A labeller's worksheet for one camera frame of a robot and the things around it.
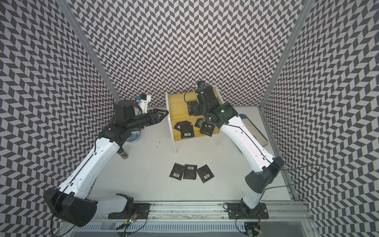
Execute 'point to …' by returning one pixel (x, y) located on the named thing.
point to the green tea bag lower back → (199, 122)
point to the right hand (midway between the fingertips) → (199, 106)
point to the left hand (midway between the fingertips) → (166, 114)
